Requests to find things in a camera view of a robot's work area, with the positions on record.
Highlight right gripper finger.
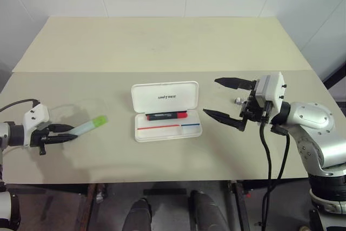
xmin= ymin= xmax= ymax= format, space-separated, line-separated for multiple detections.
xmin=202 ymin=108 xmax=247 ymax=133
xmin=214 ymin=77 xmax=254 ymax=91

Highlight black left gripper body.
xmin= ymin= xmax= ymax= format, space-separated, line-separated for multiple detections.
xmin=29 ymin=126 xmax=52 ymax=156

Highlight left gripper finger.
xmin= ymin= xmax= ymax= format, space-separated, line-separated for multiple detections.
xmin=49 ymin=124 xmax=75 ymax=134
xmin=43 ymin=134 xmax=79 ymax=146

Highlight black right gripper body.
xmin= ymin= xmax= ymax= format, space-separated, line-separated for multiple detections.
xmin=238 ymin=79 xmax=271 ymax=123

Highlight green capped white marker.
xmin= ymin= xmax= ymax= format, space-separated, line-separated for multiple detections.
xmin=72 ymin=115 xmax=109 ymax=137

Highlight red marker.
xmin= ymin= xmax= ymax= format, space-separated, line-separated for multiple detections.
xmin=146 ymin=110 xmax=188 ymax=122

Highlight white pencil case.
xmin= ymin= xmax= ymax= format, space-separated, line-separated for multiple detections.
xmin=130 ymin=81 xmax=203 ymax=143

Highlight clear plastic tray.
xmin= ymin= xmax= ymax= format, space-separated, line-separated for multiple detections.
xmin=50 ymin=98 xmax=109 ymax=124

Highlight dark rounded shape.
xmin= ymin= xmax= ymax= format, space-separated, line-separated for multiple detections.
xmin=188 ymin=189 xmax=227 ymax=231
xmin=124 ymin=197 xmax=152 ymax=231

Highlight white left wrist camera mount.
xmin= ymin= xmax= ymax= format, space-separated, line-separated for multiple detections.
xmin=22 ymin=103 xmax=51 ymax=135

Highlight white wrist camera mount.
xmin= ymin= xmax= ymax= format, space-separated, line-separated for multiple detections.
xmin=255 ymin=71 xmax=288 ymax=113
xmin=22 ymin=103 xmax=51 ymax=135

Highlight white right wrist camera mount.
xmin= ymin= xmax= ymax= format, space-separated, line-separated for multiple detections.
xmin=255 ymin=71 xmax=288 ymax=113

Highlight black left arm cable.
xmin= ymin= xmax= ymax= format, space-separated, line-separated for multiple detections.
xmin=0 ymin=98 xmax=42 ymax=113

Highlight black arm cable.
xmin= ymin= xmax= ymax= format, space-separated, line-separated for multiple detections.
xmin=258 ymin=101 xmax=291 ymax=231
xmin=0 ymin=98 xmax=42 ymax=113

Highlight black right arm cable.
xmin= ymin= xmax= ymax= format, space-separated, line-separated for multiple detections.
xmin=258 ymin=101 xmax=291 ymax=231

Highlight dark table leg frame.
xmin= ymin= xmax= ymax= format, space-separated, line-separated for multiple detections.
xmin=226 ymin=180 xmax=254 ymax=231
xmin=74 ymin=183 xmax=107 ymax=231

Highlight black frame bar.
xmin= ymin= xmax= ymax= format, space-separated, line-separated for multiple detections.
xmin=322 ymin=61 xmax=346 ymax=102

